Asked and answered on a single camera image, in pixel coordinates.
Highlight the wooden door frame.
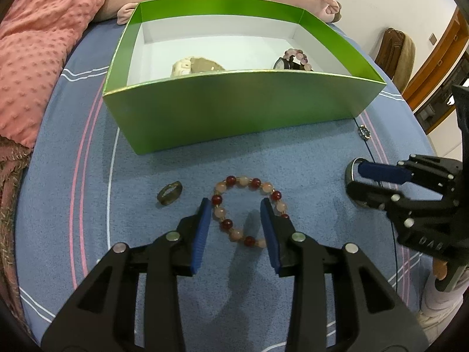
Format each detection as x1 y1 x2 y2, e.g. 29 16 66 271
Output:
403 5 469 134

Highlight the pink dotted blanket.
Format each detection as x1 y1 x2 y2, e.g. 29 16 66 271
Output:
0 0 127 151

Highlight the red and pink bead bracelet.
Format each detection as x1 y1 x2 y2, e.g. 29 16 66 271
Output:
212 176 291 248

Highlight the green cardboard box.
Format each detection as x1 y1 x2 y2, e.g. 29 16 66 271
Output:
103 0 388 155

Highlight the olive cloth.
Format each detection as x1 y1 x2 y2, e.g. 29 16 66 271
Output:
392 35 416 94

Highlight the person's right forearm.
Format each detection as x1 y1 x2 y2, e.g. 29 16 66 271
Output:
418 275 464 332

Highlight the carved wooden chair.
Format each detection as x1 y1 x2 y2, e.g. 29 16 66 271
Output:
374 27 405 81

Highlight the blue striped bed sheet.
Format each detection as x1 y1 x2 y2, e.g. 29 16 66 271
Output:
15 18 440 352

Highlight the silver bangle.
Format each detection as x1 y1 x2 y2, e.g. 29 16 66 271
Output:
344 158 371 206

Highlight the person's right hand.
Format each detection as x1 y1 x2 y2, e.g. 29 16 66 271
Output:
432 258 448 281

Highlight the black wristwatch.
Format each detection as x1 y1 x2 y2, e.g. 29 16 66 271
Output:
273 56 305 71

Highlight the brown patterned blanket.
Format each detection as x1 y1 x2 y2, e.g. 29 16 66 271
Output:
0 136 33 316

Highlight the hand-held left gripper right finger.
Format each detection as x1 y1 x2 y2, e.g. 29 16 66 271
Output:
259 197 429 352

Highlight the pale pink bead bracelet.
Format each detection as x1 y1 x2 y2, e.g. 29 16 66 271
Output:
283 48 314 71

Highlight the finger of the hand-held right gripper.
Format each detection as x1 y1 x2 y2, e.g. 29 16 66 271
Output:
358 153 459 196
345 181 441 229

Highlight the brown stone ring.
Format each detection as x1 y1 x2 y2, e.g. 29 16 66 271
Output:
157 181 183 206

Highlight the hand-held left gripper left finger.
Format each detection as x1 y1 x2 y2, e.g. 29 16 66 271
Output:
41 197 213 352

